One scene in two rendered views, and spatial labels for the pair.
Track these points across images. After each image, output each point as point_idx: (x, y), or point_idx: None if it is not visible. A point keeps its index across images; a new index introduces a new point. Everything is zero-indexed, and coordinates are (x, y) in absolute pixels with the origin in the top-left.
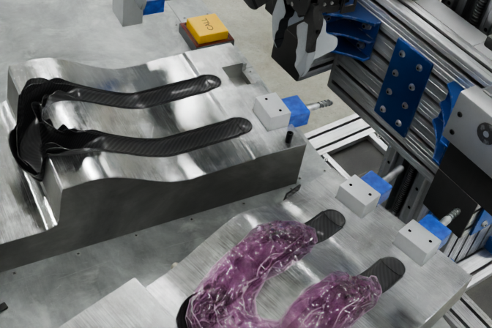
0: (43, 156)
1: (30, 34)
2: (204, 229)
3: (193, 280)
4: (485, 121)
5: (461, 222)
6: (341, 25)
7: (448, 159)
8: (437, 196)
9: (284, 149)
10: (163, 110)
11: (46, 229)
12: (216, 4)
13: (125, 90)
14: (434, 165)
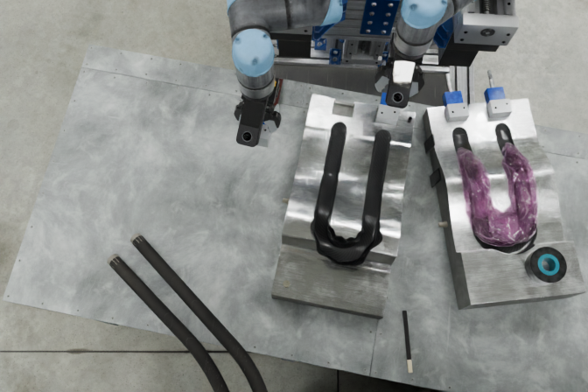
0: (363, 252)
1: (196, 192)
2: (412, 192)
3: (465, 224)
4: (485, 29)
5: (469, 60)
6: None
7: (451, 44)
8: (448, 59)
9: (413, 127)
10: (346, 167)
11: (389, 272)
12: None
13: (318, 178)
14: None
